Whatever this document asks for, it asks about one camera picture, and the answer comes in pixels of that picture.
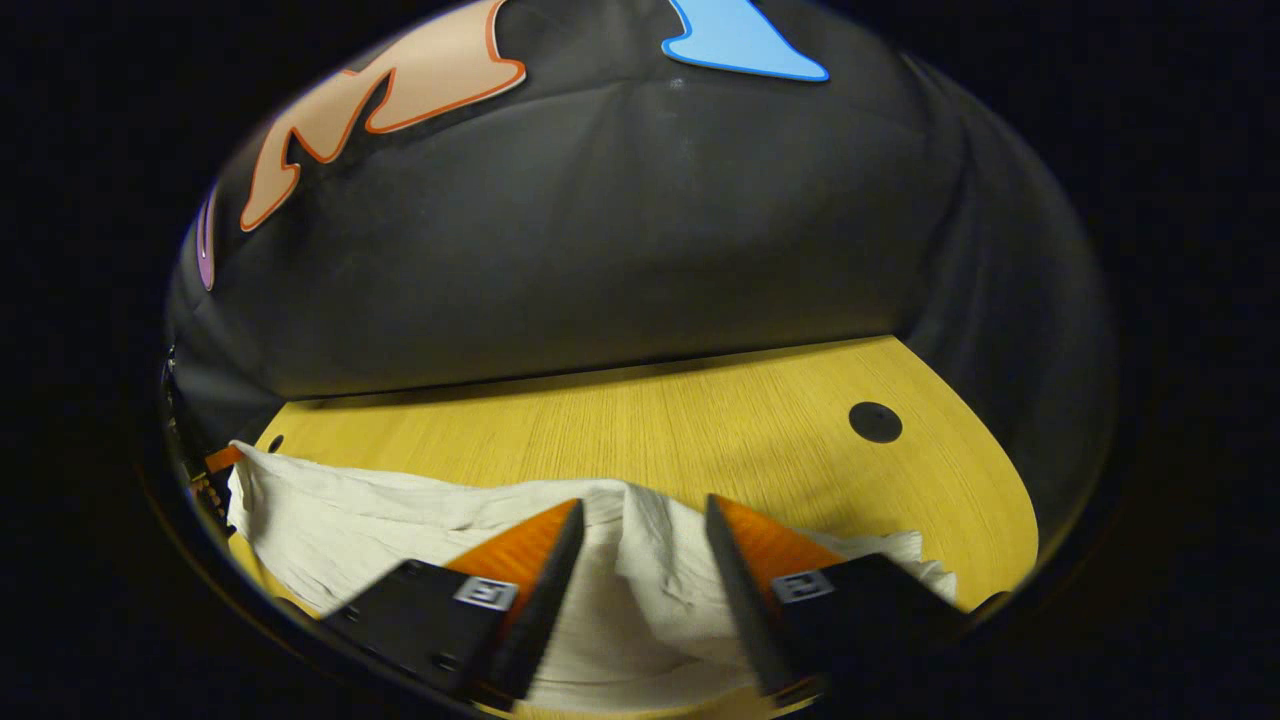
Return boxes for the white jeans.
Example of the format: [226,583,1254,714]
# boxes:
[228,440,958,713]

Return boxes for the black backdrop cloth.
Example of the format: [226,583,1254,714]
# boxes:
[165,0,1116,521]

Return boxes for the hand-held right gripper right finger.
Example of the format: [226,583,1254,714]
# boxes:
[705,493,971,698]

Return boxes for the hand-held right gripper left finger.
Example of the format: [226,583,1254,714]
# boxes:
[320,498,586,701]

